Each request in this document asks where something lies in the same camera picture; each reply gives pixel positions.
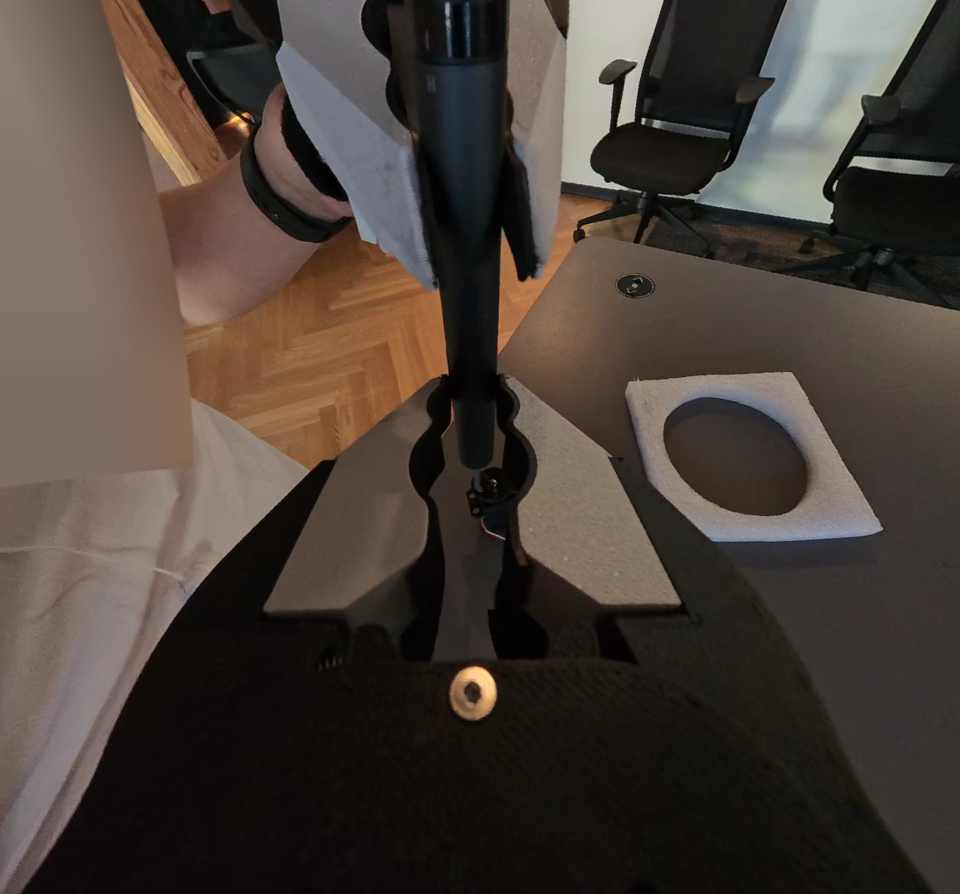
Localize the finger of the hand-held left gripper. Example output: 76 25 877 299
267 0 439 291
438 0 569 282

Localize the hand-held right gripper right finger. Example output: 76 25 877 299
497 375 682 608

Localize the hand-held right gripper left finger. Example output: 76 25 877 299
264 375 453 618

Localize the black electric screwdriver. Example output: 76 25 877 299
386 0 515 492

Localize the small servo motor with wires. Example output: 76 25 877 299
466 465 524 537

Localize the person's left forearm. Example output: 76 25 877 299
153 159 361 329

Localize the dark grey desk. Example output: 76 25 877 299
495 234 960 894

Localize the person's left hand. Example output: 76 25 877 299
258 84 355 220

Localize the black wristband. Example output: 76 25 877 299
238 122 355 244

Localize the dark chair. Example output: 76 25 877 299
105 0 280 126

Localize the black mesh office chair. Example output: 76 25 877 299
798 0 960 310
573 0 813 259

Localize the wooden panel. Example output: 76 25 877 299
78 0 226 190

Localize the person's white shirt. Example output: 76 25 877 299
0 398 312 894

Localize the white foam square frame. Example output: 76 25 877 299
624 371 885 544

